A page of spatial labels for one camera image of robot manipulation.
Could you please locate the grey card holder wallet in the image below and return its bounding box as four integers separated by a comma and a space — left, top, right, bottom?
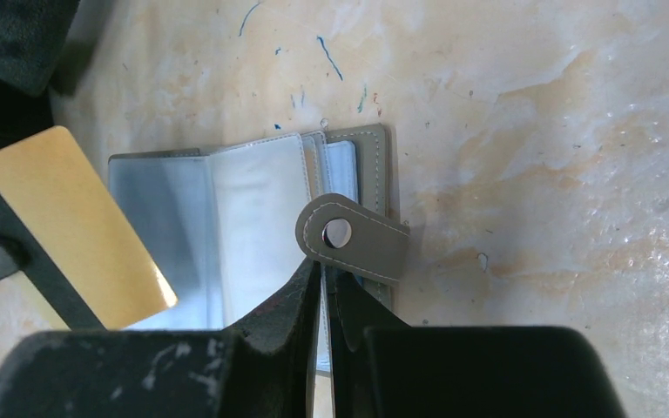
108, 123, 411, 370

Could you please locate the gold card black stripe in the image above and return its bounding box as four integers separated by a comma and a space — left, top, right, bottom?
0, 126, 179, 330

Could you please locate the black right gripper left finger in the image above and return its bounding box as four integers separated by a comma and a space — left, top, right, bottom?
0, 260, 321, 417

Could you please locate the black floral pillow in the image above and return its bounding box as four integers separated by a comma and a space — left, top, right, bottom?
0, 0, 79, 97

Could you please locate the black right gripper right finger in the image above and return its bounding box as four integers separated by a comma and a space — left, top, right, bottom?
325, 271, 625, 417

